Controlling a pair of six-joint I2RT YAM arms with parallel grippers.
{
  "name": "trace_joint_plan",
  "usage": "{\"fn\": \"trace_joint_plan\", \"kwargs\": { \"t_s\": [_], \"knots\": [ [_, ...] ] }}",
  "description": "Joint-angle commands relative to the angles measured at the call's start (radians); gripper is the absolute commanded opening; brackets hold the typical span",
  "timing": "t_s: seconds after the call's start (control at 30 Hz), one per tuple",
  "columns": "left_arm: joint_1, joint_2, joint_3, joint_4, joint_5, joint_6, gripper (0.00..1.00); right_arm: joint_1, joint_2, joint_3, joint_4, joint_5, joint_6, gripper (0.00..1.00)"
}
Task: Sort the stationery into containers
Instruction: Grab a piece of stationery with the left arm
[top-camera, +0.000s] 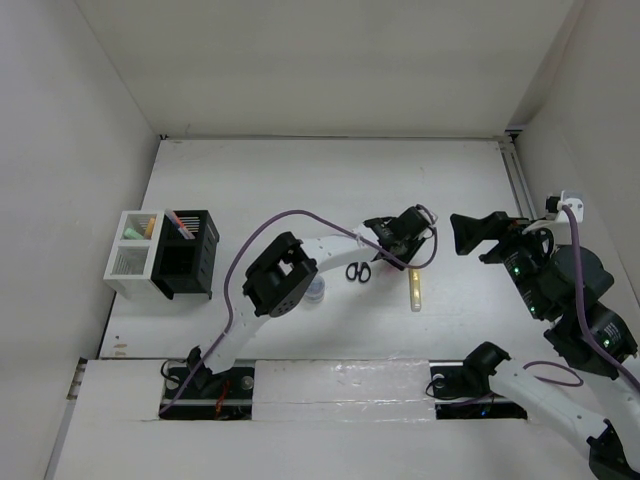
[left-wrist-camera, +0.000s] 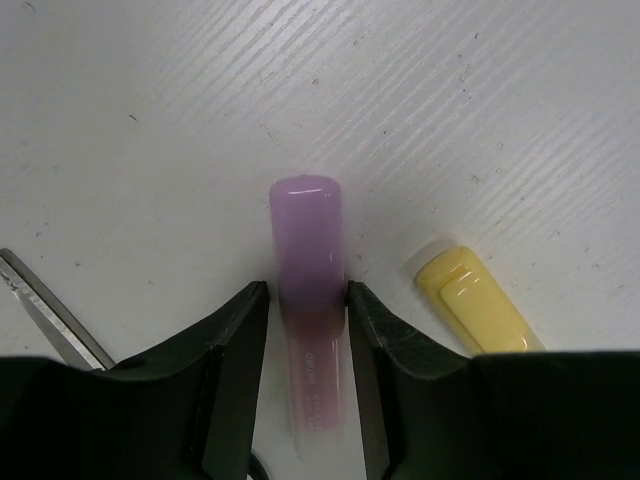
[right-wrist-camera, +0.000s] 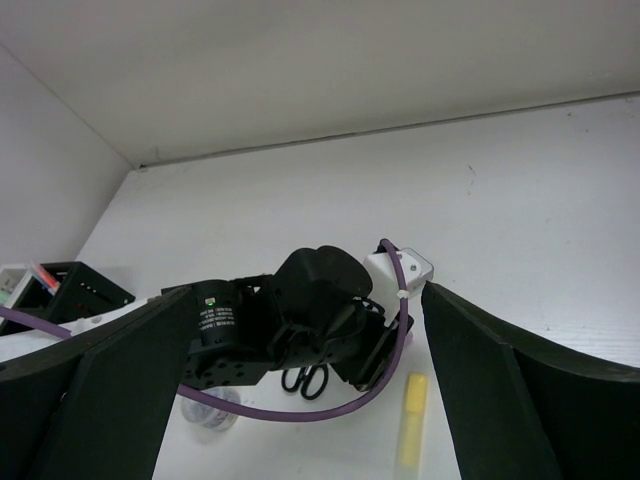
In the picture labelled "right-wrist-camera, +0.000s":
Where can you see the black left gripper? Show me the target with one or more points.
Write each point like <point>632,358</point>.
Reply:
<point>315,309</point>

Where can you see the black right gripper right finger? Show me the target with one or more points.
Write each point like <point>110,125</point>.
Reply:
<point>520,406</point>

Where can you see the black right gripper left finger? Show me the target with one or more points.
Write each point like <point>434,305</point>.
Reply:
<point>96,406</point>

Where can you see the pink red marker pen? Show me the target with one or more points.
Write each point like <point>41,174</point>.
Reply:
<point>32,273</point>

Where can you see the orange marker pen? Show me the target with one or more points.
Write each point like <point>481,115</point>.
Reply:
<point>46,278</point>

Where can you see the jar of rubber bands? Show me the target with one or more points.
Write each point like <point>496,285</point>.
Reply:
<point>197,413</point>

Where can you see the yellow highlighter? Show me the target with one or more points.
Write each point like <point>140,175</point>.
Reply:
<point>410,436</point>

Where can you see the black desk organizer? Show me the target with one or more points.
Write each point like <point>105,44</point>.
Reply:
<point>84,292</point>

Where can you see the white desk organizer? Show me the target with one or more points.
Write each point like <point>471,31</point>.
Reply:
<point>14,279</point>

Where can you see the black handled scissors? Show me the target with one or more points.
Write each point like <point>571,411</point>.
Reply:
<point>309,382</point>

